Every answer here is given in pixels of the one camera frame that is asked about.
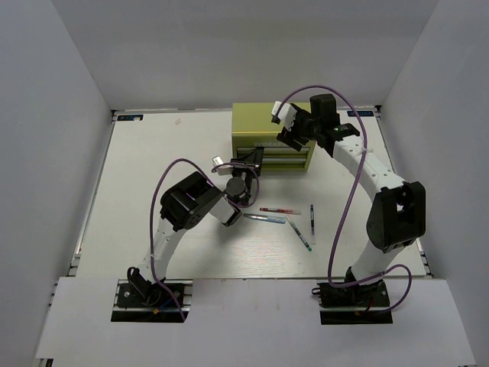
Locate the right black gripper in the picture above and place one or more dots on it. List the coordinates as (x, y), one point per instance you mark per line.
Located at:
(289, 138)

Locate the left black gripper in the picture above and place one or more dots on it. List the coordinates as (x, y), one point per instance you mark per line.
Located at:
(252, 158)

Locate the green metal drawer chest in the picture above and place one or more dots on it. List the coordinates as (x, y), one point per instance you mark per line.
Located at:
(252, 128)

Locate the red pen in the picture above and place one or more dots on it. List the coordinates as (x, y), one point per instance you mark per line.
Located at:
(280, 210)

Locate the blue silver pen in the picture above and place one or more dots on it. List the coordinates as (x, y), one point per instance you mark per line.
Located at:
(263, 218)

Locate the purple pen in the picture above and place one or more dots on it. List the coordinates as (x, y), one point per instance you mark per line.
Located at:
(312, 224)

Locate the green pen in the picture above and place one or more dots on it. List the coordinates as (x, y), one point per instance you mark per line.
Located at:
(298, 234)

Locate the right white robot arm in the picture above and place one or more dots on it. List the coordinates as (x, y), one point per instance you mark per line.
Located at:
(397, 217)

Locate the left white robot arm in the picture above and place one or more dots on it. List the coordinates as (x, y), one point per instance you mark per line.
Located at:
(182, 207)

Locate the right blue table label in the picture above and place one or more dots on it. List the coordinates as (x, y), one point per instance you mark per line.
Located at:
(362, 113)

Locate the blue table label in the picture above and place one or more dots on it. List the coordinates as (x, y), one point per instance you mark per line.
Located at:
(130, 118)
(362, 113)

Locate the left blue table label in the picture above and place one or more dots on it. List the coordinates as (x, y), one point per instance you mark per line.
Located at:
(130, 118)

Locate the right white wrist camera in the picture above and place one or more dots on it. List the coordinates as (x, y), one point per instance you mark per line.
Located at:
(283, 113)

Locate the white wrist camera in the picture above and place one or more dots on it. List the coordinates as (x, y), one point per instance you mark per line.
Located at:
(283, 113)
(220, 167)

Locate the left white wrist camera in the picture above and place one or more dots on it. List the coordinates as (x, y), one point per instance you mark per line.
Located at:
(220, 167)

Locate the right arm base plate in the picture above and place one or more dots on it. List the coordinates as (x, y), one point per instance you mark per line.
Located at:
(358, 305)

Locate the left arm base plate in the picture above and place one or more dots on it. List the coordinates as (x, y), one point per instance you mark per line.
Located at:
(129, 306)

